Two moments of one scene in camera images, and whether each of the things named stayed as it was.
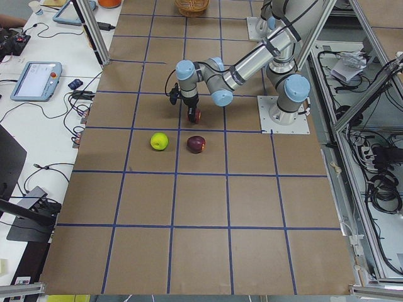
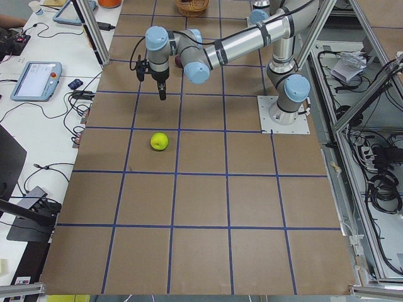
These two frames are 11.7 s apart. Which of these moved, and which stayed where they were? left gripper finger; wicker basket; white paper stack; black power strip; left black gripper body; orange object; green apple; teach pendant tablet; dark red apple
Moved: left black gripper body; dark red apple; left gripper finger
Stayed: green apple; teach pendant tablet; wicker basket; orange object; white paper stack; black power strip
